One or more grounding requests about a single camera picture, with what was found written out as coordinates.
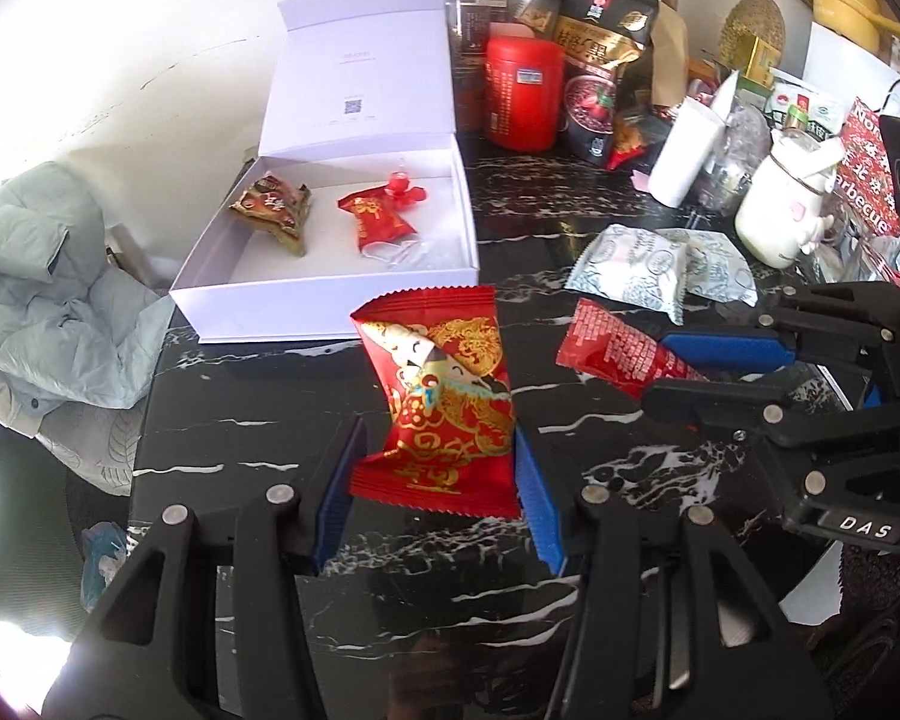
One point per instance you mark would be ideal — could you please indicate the small red gold candy packet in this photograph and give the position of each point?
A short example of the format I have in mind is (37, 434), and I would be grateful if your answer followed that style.
(375, 221)

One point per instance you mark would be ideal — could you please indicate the brown paper bag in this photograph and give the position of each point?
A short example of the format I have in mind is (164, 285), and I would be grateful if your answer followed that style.
(667, 52)

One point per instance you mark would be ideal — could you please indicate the white ceramic jar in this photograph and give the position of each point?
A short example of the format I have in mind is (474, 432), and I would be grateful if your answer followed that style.
(776, 210)

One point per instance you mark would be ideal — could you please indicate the orange snack packet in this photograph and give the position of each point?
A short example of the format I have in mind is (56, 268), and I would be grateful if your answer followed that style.
(630, 139)

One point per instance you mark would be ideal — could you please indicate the red snack packet white text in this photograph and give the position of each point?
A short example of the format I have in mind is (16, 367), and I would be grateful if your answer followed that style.
(607, 349)

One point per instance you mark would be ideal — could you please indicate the large red figure-print snack packet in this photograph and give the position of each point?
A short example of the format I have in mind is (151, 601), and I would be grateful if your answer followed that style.
(435, 390)

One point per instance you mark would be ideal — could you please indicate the green gold box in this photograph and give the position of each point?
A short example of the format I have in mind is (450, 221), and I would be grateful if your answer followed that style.
(763, 58)

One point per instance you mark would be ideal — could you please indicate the black gold snack bag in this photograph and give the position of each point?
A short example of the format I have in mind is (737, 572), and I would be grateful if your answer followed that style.
(592, 37)

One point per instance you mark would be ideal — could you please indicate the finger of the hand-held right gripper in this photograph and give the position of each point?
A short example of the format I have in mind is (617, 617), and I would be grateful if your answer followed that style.
(727, 351)
(720, 401)

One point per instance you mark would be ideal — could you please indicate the red tin canister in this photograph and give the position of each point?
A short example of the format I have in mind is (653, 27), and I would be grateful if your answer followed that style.
(521, 97)

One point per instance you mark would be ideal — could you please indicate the round woven trivet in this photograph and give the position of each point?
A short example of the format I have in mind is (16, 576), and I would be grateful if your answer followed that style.
(750, 22)

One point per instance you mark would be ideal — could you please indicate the brown gold snack packet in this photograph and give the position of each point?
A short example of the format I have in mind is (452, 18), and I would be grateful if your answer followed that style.
(270, 206)

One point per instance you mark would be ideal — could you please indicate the red printed paper bag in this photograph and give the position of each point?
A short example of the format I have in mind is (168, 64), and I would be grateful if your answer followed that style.
(866, 172)

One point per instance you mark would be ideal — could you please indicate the white gift box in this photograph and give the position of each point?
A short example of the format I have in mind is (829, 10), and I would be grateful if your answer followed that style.
(307, 307)

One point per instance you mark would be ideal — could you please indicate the patterned white snack packet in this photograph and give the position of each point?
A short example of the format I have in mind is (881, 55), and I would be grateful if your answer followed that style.
(630, 270)
(720, 270)

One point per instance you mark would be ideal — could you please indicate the clear plastic bag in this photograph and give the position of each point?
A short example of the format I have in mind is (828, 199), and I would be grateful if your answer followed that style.
(735, 157)

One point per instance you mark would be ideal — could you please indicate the stack of yellow bowls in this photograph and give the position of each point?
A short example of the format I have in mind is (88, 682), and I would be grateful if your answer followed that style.
(847, 0)

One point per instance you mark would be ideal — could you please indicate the white green packet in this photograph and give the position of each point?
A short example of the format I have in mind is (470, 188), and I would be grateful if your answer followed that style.
(802, 109)

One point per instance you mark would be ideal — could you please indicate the blue plastic item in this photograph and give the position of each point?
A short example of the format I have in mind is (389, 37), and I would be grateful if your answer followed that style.
(106, 562)

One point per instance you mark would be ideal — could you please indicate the clear plastic container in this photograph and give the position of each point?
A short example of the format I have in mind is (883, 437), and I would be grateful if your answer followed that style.
(855, 255)

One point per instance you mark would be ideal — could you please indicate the white shopping bag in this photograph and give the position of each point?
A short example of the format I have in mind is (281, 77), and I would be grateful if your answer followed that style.
(847, 67)

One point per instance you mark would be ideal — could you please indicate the black gold snack can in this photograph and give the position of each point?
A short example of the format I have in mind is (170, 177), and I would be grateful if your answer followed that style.
(540, 11)

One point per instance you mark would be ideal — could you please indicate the pale green jacket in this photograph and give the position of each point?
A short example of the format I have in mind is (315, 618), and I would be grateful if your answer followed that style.
(52, 300)

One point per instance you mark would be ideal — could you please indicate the pink paper scrap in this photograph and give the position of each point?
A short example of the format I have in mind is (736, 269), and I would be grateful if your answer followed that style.
(641, 181)

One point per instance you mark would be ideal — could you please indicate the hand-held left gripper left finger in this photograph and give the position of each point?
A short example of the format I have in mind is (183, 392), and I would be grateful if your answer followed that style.
(337, 502)

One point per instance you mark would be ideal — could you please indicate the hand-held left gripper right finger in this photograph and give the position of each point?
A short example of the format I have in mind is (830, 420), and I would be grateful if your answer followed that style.
(540, 510)

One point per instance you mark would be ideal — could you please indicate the leaf pattern cushion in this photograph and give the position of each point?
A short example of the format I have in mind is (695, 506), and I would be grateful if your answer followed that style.
(97, 457)

